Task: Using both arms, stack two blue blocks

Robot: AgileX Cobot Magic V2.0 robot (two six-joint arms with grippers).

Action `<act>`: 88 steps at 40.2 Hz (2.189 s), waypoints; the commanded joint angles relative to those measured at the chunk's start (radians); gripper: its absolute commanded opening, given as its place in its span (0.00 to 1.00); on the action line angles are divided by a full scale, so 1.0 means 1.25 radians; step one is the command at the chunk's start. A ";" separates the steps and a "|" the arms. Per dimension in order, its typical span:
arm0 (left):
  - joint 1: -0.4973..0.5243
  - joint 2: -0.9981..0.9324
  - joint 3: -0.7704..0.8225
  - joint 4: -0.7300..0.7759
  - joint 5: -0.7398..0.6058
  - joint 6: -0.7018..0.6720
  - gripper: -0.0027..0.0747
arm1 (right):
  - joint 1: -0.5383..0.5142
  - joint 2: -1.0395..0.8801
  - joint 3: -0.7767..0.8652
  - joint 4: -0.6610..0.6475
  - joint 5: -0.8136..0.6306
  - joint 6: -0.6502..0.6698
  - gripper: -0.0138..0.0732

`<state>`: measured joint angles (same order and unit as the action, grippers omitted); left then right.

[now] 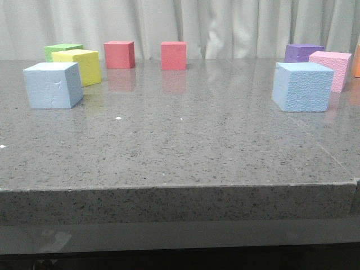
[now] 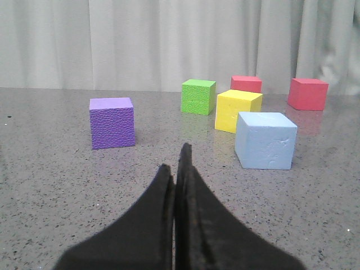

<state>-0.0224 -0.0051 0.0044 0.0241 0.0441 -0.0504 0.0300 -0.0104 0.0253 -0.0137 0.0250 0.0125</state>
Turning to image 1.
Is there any red foam block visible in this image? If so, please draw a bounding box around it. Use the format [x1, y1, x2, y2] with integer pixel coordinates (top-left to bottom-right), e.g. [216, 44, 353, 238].
[103, 40, 135, 69]
[161, 42, 187, 70]

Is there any right red foam block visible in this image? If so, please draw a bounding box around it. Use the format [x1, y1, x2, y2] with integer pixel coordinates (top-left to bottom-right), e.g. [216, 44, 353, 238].
[161, 42, 187, 70]

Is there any orange foam block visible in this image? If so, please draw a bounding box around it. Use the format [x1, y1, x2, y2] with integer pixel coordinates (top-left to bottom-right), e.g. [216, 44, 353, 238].
[352, 43, 360, 78]

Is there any textured light blue foam block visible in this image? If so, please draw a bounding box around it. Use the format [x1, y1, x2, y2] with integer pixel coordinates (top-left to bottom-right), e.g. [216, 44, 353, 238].
[272, 62, 334, 112]

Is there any green foam block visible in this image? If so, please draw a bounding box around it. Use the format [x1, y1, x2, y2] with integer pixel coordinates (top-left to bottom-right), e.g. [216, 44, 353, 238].
[43, 43, 83, 62]

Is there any pink foam block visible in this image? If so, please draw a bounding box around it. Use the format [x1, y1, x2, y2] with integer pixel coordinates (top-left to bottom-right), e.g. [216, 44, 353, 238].
[309, 51, 352, 93]

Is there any purple foam block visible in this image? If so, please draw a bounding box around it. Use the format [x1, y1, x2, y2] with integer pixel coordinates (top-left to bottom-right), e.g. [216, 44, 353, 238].
[284, 44, 325, 63]

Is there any grey pleated curtain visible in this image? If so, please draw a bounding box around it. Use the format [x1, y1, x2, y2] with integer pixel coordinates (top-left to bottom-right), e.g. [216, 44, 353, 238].
[1, 1, 359, 60]

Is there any smooth light blue foam block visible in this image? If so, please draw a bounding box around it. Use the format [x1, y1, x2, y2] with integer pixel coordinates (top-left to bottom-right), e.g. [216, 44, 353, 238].
[23, 62, 83, 109]

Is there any yellow foam block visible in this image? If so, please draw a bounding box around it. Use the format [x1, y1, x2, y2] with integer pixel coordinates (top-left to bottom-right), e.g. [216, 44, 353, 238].
[51, 49, 101, 87]

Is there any left red foam block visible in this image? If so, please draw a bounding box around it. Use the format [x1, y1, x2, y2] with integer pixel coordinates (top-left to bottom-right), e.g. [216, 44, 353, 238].
[103, 40, 135, 69]

